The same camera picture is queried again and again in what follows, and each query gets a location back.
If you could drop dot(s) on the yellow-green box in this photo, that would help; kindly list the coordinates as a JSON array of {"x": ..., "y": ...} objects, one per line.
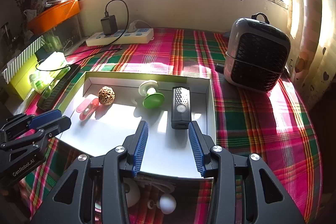
[{"x": 19, "y": 86}]

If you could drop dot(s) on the heart pattern curtain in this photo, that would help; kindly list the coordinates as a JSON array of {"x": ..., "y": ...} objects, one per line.
[{"x": 311, "y": 63}]

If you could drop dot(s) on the green white spool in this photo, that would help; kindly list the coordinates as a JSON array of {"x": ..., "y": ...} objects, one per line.
[{"x": 151, "y": 97}]

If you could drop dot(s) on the white round knob toy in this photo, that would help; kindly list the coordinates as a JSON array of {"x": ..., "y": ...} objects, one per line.
[{"x": 167, "y": 204}]

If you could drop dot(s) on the orange box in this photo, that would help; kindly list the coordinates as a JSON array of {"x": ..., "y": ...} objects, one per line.
[{"x": 53, "y": 17}]

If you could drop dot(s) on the white plug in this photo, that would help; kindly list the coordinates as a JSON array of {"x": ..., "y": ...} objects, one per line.
[{"x": 133, "y": 25}]

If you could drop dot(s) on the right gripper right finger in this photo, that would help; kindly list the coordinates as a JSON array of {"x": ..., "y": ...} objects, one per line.
[{"x": 201, "y": 145}]

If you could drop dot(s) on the black rectangular device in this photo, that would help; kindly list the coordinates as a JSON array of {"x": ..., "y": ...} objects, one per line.
[{"x": 181, "y": 108}]

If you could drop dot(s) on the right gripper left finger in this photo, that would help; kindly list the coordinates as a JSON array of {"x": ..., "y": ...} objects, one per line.
[{"x": 135, "y": 147}]

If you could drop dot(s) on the light brown walnut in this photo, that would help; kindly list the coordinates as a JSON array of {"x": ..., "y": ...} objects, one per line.
[{"x": 106, "y": 96}]

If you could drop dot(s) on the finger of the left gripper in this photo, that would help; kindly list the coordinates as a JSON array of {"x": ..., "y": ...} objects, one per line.
[
  {"x": 55, "y": 127},
  {"x": 44, "y": 118}
]

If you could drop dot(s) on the striped box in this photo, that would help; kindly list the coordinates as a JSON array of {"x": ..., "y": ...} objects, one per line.
[{"x": 9, "y": 72}]

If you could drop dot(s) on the black smartphone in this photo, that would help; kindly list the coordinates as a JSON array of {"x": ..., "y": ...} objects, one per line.
[{"x": 52, "y": 93}]

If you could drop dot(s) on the black charger adapter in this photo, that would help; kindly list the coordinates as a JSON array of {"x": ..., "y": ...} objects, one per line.
[{"x": 109, "y": 24}]

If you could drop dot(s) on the white power strip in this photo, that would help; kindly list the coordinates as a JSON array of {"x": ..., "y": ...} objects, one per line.
[{"x": 140, "y": 36}]

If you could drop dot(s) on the tissue pack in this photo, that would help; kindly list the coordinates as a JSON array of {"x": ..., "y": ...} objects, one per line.
[{"x": 52, "y": 68}]

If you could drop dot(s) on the white panda egg toy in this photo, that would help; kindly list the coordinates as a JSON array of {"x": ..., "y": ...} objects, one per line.
[{"x": 132, "y": 191}]

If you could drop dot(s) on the grey black portable heater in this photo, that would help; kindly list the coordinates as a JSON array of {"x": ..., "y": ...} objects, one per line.
[{"x": 256, "y": 54}]

